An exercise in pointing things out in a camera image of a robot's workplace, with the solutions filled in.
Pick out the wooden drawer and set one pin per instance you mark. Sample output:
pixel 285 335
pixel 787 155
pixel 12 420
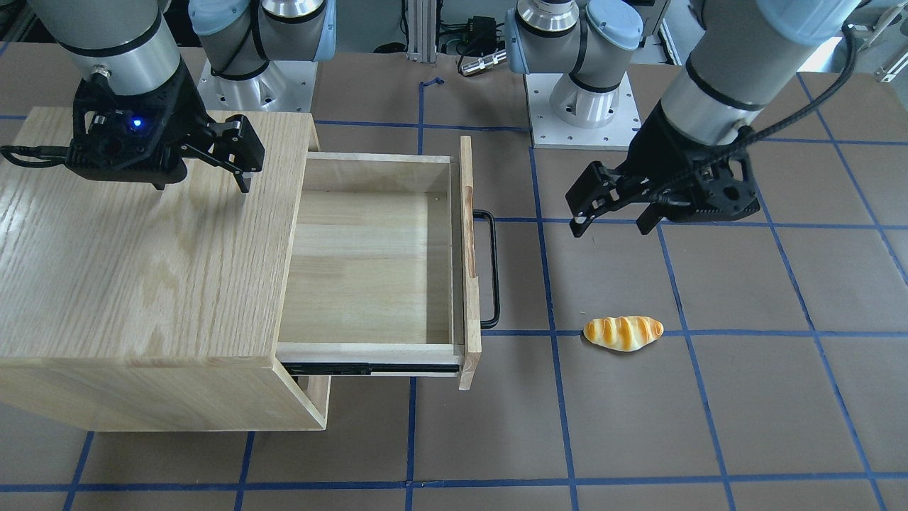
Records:
pixel 383 277

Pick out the toy bread roll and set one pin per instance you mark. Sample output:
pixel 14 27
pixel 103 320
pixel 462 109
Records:
pixel 623 334

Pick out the wooden drawer cabinet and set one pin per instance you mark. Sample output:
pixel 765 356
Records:
pixel 127 309

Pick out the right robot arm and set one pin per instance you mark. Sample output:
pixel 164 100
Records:
pixel 129 42

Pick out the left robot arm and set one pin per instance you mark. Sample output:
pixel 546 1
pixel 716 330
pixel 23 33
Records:
pixel 749 51

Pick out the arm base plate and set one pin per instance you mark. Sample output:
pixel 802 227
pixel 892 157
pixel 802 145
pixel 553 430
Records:
pixel 585 121
pixel 285 86

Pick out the black drawer handle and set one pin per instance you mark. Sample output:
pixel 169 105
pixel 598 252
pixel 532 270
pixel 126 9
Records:
pixel 494 279

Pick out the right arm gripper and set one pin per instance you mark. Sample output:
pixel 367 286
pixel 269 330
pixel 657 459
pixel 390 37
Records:
pixel 183 108

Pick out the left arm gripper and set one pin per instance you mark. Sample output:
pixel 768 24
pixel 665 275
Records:
pixel 660 147

